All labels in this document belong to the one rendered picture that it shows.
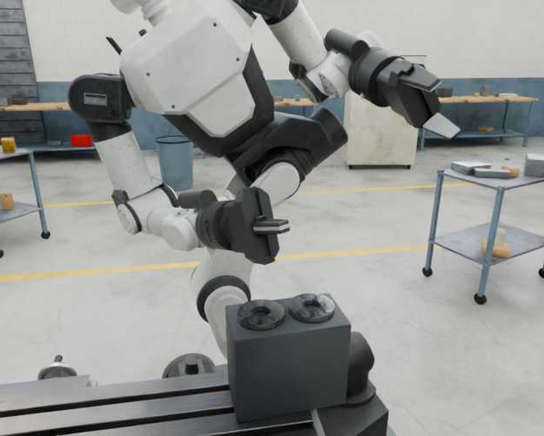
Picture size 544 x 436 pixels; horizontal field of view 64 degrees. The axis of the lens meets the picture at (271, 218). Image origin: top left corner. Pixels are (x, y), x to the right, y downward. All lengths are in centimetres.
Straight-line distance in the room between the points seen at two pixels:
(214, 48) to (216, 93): 9
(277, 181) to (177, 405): 53
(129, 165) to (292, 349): 55
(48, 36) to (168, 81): 758
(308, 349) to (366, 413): 68
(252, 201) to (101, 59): 769
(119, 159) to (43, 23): 752
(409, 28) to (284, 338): 851
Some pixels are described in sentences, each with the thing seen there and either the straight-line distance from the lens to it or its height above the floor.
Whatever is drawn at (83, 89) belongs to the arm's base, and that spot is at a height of 153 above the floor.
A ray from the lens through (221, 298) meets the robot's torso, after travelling 111.
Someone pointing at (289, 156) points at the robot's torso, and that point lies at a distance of 107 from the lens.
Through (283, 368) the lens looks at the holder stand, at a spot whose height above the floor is 105.
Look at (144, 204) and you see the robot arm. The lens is 105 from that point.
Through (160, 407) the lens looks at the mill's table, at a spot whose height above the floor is 94.
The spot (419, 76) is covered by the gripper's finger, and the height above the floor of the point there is 156.
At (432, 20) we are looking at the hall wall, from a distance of 931.
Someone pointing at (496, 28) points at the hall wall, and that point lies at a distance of 1001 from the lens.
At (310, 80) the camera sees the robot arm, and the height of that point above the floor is 154.
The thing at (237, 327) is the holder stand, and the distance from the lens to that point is 82.
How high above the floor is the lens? 159
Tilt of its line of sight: 20 degrees down
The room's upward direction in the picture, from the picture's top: straight up
